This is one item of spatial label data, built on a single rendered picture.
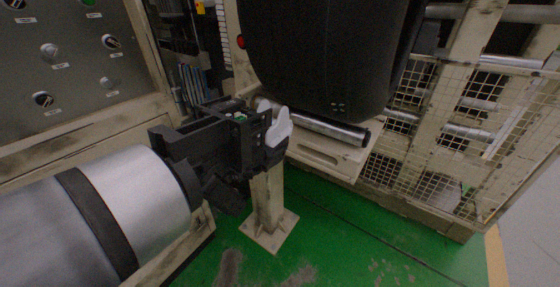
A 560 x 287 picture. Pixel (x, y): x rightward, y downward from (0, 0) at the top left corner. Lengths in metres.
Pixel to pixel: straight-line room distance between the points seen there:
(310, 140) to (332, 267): 0.88
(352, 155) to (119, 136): 0.66
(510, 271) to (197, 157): 1.65
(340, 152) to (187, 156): 0.39
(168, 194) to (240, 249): 1.18
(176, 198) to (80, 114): 0.63
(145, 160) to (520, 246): 1.84
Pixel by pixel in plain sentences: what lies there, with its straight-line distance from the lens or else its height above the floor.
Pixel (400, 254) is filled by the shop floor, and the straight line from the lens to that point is 1.45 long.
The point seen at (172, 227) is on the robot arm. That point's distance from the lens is 0.19.
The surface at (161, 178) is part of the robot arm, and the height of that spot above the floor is 1.08.
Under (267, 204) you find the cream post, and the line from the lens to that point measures 1.11.
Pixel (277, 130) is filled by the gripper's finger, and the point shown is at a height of 1.03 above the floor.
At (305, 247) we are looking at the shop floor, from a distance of 1.33.
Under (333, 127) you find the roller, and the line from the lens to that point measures 0.52.
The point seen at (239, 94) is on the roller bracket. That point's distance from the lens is 0.61.
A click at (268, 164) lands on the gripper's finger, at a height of 1.02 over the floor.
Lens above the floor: 1.19
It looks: 33 degrees down
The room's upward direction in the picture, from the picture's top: straight up
